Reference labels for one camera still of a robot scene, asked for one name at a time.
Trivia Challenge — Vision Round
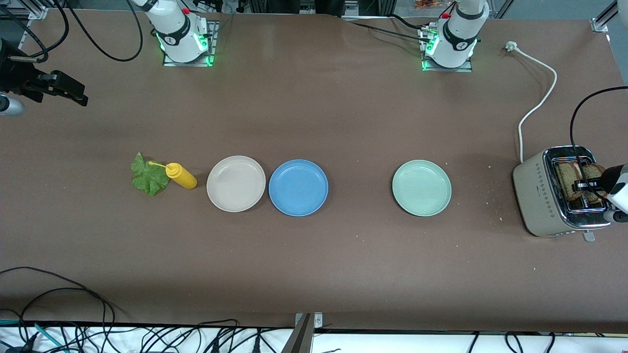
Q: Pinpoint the aluminium frame profile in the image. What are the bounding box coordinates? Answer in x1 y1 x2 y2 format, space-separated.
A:
591 0 620 33
0 0 47 21

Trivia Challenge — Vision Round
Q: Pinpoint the blue round plate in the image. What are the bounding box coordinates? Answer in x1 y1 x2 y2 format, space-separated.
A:
268 159 329 217

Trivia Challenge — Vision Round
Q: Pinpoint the green lettuce leaf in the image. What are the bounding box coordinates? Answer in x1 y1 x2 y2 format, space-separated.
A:
131 152 171 197

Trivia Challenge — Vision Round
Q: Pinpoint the black base cable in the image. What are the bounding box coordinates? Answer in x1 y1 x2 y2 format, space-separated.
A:
351 14 432 42

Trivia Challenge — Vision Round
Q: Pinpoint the yellow squeeze bottle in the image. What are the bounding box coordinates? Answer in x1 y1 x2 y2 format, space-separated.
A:
148 161 198 190

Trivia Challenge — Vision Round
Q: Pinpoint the pale green round plate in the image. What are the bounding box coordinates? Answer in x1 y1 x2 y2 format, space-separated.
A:
392 160 452 217

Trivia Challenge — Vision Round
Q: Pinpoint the beige round plate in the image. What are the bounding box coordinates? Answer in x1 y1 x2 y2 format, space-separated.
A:
206 155 266 213

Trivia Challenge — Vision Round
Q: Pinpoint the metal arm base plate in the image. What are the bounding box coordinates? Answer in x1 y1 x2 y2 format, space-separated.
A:
163 21 216 67
421 25 474 73

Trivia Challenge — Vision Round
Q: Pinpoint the metal table bracket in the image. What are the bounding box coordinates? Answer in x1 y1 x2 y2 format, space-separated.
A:
282 312 324 353

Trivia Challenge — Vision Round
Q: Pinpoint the brown bread slice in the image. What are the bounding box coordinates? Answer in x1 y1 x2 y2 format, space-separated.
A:
558 162 583 201
582 164 607 204

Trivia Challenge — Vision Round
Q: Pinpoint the beige chrome toaster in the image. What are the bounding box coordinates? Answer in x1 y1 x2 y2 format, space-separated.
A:
513 145 615 242

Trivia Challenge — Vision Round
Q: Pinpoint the white toaster power cable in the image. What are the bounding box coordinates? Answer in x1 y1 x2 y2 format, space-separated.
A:
505 41 558 164

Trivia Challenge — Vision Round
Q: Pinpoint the teal cable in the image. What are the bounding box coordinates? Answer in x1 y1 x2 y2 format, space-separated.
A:
0 320 69 353

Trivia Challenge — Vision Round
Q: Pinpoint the black looping cable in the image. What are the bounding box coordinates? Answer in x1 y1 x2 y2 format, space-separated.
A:
64 0 144 63

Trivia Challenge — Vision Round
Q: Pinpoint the black floor loop cable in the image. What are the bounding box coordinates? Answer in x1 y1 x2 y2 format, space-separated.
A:
0 267 116 353

